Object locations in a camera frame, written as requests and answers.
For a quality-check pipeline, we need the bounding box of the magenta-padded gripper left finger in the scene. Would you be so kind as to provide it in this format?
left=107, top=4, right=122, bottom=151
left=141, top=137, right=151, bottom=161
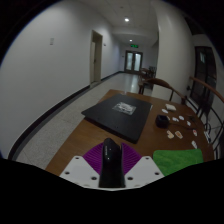
left=59, top=142, right=105, bottom=189

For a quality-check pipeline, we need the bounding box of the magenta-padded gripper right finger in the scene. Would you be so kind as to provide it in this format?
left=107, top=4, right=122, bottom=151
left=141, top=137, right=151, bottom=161
left=121, top=142, right=165, bottom=189

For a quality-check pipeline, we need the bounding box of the black vertical computer mouse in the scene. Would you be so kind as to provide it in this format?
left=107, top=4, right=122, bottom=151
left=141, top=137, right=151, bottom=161
left=98, top=137, right=127, bottom=189

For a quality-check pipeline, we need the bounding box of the green mouse pad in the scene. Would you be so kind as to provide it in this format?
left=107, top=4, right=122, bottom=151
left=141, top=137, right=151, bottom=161
left=152, top=148, right=205, bottom=177

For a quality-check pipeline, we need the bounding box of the small black box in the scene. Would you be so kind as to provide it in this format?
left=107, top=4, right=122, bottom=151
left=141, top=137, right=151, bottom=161
left=155, top=114, right=170, bottom=129

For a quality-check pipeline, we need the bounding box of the black closed laptop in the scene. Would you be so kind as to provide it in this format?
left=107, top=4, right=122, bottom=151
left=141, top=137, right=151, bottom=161
left=81, top=93, right=154, bottom=144

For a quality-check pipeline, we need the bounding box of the small white box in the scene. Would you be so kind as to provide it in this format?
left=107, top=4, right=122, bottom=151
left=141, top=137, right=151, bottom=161
left=165, top=103, right=177, bottom=112

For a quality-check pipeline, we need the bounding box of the white and black paper strip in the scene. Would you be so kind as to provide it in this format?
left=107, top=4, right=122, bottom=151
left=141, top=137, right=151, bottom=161
left=203, top=130, right=212, bottom=144

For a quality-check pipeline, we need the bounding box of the curved-back wooden chair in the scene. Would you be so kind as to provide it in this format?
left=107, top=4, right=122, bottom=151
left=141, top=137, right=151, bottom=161
left=138, top=77, right=188, bottom=105

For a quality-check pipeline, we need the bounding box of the dark wooden chair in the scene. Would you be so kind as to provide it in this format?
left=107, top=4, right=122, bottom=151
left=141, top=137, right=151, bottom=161
left=139, top=66, right=157, bottom=81

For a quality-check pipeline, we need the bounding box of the glass double door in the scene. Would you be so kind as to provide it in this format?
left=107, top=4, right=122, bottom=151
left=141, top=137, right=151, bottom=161
left=124, top=50, right=144, bottom=75

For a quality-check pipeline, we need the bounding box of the dark glass window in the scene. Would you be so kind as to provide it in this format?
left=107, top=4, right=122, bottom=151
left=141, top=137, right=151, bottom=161
left=191, top=46, right=218, bottom=108

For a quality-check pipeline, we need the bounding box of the beige side door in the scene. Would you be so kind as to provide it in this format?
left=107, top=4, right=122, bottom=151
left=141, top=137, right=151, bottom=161
left=89, top=29, right=104, bottom=84

